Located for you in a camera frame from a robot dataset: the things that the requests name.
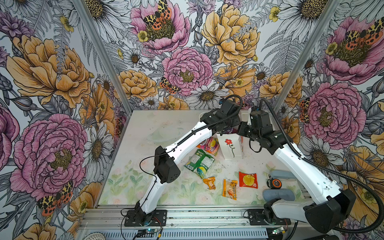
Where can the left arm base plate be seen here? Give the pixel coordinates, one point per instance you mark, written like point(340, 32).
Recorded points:
point(157, 218)

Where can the orange red candy bag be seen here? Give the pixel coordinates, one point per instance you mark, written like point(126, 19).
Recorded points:
point(210, 145)

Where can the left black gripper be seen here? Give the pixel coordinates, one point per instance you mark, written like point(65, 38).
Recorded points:
point(236, 120)

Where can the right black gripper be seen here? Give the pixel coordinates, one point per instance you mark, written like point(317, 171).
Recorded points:
point(241, 127)

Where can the green white snack bag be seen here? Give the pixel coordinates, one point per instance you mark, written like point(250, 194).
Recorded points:
point(200, 163)

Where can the small orange candy packet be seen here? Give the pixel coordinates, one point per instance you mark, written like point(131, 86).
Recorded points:
point(210, 182)

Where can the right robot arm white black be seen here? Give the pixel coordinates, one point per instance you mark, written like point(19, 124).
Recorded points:
point(328, 205)

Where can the red yellow snack packet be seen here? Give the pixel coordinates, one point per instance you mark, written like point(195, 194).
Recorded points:
point(248, 180)

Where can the white floral paper bag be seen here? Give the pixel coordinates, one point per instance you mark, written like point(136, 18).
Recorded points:
point(231, 143)

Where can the black orange tape measure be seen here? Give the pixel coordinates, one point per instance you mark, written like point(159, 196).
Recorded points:
point(274, 183)

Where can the orange yellow snack packet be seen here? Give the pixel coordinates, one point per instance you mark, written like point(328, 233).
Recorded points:
point(230, 189)

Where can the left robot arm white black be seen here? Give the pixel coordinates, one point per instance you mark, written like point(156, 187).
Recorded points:
point(166, 159)

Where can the aluminium rail frame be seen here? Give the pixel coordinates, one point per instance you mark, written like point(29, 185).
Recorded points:
point(194, 223)

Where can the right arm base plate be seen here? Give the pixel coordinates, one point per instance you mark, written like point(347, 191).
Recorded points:
point(262, 217)

